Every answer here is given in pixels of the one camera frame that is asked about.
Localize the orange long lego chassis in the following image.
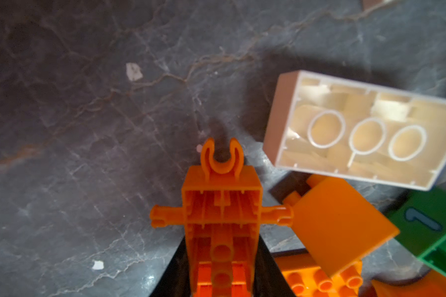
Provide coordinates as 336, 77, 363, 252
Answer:
150, 138, 294, 297

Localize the small orange lego brick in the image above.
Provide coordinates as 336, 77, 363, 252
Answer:
283, 174, 400, 277

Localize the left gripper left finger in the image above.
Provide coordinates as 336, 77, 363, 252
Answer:
150, 237, 192, 297

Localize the orange flat 2x4 lego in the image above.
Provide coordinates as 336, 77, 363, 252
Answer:
275, 253, 364, 297

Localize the white 2x4 lego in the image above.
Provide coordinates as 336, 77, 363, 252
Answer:
263, 71, 446, 191

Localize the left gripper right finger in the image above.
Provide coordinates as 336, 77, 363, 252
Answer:
253, 236, 295, 297

